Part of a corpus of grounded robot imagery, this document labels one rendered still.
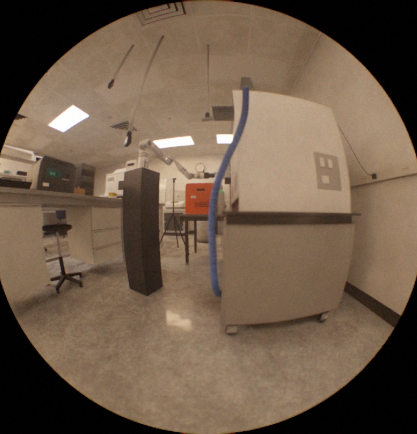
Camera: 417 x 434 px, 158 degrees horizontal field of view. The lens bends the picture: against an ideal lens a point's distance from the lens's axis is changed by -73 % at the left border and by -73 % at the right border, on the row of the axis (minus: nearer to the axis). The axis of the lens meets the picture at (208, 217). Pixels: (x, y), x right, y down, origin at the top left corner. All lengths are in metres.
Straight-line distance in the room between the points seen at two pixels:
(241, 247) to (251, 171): 0.35
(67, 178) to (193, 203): 1.56
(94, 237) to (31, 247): 0.73
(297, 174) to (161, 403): 1.18
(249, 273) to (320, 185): 0.57
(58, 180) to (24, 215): 0.43
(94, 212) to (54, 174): 0.60
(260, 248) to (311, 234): 0.27
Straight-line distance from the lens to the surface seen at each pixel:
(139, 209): 1.24
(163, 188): 5.60
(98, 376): 0.92
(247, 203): 0.69
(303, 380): 0.88
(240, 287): 0.76
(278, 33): 2.32
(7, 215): 1.30
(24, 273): 1.37
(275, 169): 0.75
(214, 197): 0.64
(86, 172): 4.21
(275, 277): 0.78
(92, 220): 1.68
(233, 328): 0.96
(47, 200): 1.40
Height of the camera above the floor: 0.73
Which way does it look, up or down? 2 degrees down
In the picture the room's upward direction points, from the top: straight up
